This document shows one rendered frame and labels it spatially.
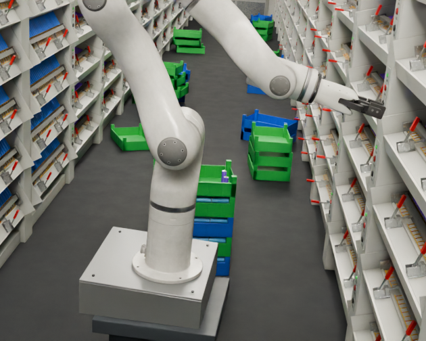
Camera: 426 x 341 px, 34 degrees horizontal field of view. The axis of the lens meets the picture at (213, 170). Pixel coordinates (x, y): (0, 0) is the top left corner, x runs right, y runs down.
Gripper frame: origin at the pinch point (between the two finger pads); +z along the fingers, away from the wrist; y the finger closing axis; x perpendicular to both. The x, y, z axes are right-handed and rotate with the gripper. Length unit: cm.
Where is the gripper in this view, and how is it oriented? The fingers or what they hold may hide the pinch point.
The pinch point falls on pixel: (374, 108)
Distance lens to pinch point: 172.3
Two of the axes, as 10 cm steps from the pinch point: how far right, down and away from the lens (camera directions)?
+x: 3.2, -8.9, -3.2
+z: 9.5, 3.2, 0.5
